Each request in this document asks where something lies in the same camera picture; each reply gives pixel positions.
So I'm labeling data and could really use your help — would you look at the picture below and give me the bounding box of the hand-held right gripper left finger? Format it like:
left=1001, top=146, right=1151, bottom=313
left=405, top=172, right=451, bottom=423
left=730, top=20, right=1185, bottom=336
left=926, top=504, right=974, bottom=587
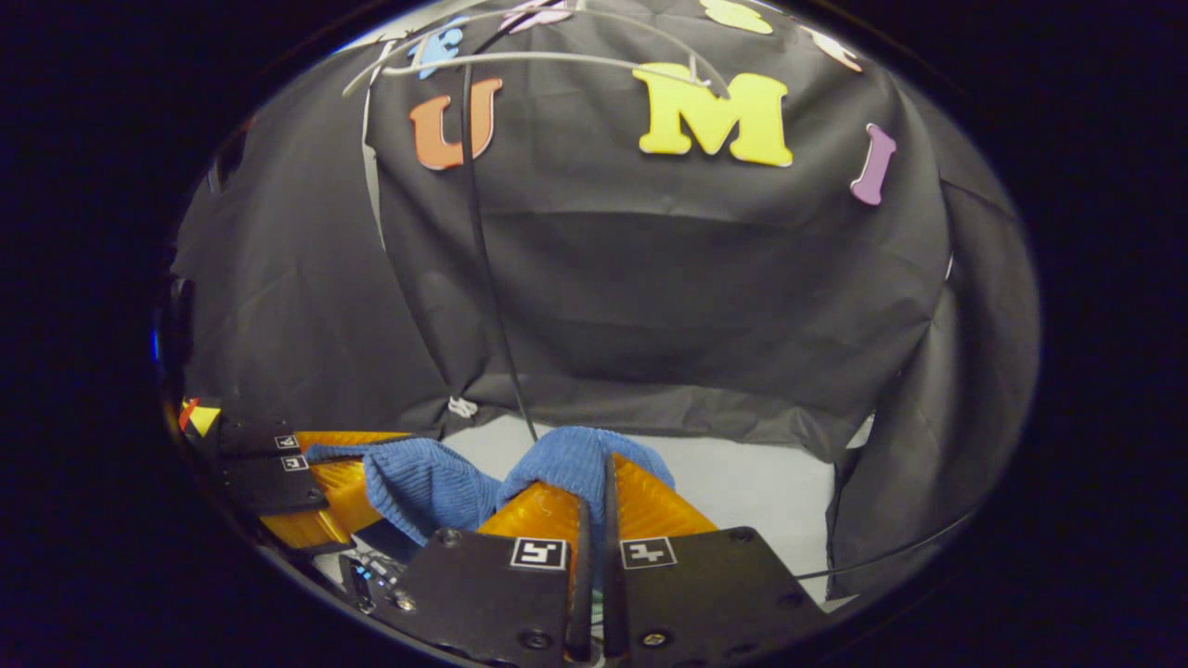
left=390, top=481, right=595, bottom=664

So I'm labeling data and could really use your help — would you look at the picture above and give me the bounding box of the black backdrop cloth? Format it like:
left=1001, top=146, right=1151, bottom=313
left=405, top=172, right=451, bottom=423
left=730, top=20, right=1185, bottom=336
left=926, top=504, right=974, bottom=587
left=167, top=0, right=1042, bottom=599

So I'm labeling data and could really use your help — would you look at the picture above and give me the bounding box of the white plastic hanger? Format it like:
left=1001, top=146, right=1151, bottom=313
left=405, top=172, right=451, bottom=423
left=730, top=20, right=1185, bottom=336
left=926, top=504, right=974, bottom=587
left=342, top=7, right=734, bottom=98

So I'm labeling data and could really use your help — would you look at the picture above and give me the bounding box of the blue corduroy shirt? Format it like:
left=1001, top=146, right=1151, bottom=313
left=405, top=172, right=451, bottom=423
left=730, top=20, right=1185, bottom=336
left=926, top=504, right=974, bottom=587
left=306, top=425, right=677, bottom=548

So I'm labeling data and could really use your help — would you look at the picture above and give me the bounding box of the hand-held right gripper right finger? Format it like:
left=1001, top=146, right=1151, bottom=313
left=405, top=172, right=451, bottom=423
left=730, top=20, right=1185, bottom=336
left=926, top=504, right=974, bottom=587
left=603, top=453, right=829, bottom=664

